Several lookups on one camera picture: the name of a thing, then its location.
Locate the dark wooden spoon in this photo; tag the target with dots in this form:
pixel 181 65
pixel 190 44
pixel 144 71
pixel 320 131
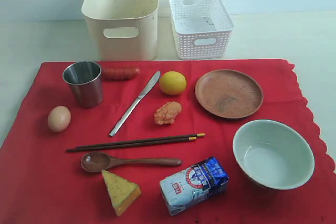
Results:
pixel 94 162

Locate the brown egg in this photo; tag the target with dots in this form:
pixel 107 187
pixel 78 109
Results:
pixel 59 118

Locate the yellow lemon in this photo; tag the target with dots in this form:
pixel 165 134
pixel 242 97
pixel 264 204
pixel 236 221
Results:
pixel 172 83

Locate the stainless steel table knife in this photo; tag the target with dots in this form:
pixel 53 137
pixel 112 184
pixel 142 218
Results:
pixel 149 86

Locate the stainless steel cup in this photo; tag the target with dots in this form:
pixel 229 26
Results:
pixel 84 80

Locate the yellow cheese wedge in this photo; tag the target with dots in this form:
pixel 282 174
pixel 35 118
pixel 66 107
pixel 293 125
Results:
pixel 122 192

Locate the pale green ceramic bowl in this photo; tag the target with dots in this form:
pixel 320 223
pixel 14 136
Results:
pixel 273 154

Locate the blue white milk carton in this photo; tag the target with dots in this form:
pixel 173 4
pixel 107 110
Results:
pixel 193 185

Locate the white perforated plastic basket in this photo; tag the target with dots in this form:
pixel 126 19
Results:
pixel 201 28

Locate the orange fried chicken piece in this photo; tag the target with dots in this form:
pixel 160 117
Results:
pixel 167 113

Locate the cream plastic storage bin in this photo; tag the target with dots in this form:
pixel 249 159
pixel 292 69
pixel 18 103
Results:
pixel 124 30

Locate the brown wooden plate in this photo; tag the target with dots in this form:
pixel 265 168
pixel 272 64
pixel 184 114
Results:
pixel 229 94

